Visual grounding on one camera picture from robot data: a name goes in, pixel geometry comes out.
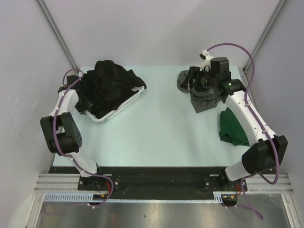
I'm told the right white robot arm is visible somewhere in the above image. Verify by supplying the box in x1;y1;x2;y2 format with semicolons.
188;51;288;190

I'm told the aluminium frame rail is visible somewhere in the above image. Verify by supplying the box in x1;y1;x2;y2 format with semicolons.
34;173;294;194

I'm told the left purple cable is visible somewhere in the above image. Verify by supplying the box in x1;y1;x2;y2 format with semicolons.
44;68;116;216

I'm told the purple cable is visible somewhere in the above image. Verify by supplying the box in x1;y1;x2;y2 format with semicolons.
205;43;281;219
44;68;116;216

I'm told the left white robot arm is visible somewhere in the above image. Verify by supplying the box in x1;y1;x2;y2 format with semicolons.
40;73;105;190

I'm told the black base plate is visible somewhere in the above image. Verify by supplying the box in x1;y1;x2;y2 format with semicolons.
48;166;278;201

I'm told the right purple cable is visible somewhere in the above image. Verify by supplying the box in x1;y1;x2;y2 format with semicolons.
205;43;281;219

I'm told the light blue cable duct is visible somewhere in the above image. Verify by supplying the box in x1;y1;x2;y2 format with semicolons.
44;193;223;203

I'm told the grey t shirt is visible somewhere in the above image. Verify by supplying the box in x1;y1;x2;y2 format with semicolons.
176;70;220;113

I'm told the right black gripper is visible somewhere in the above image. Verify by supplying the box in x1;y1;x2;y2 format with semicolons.
180;66;217;92

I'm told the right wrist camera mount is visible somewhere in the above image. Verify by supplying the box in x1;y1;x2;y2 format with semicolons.
199;50;214;72

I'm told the black t shirts pile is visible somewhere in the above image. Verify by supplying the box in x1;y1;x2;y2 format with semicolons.
76;60;147;119

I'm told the green folded t shirt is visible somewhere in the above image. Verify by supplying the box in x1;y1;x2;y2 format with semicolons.
219;107;249;146

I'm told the white plastic basket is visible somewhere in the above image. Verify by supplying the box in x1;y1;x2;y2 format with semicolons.
85;86;145;123

